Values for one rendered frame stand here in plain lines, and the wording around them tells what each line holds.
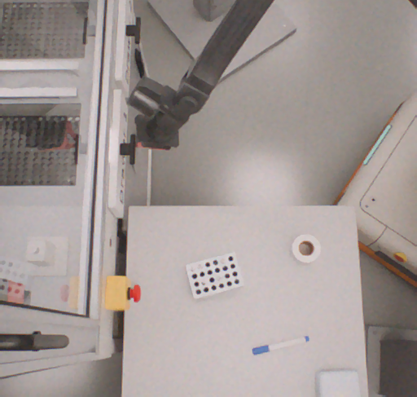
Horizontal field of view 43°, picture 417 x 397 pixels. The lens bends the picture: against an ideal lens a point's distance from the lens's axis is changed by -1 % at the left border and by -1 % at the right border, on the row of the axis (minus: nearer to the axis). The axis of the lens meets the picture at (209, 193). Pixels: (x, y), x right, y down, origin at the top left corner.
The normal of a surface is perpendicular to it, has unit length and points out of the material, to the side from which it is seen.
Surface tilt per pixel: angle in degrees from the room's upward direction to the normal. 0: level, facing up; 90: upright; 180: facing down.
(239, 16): 58
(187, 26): 5
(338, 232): 0
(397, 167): 0
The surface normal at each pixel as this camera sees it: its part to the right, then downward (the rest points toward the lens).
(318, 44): 0.00, -0.25
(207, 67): -0.11, 0.57
